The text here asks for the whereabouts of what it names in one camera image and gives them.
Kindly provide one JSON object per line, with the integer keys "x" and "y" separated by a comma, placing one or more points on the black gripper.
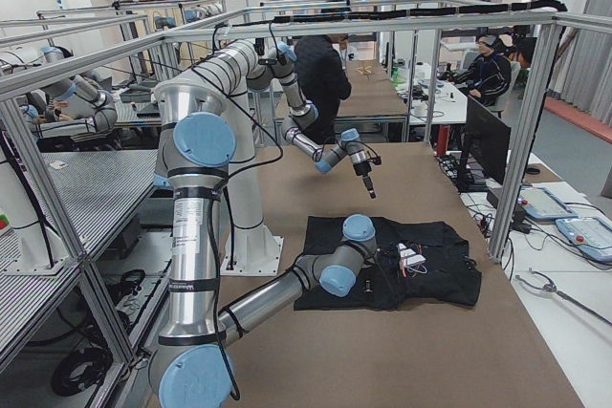
{"x": 361, "y": 169}

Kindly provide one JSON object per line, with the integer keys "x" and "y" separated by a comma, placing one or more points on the black t-shirt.
{"x": 449, "y": 275}

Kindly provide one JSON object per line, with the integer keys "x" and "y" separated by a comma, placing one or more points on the standing person black jacket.
{"x": 322, "y": 80}

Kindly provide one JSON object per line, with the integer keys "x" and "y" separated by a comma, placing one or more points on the black computer monitor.
{"x": 486, "y": 140}

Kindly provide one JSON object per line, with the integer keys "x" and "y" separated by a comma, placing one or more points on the blue teach pendant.
{"x": 541, "y": 205}
{"x": 591, "y": 235}

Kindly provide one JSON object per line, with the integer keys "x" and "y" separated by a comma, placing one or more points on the striped work table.
{"x": 100, "y": 191}

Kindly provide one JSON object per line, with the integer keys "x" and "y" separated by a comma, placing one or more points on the seated person with lanyard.
{"x": 489, "y": 74}

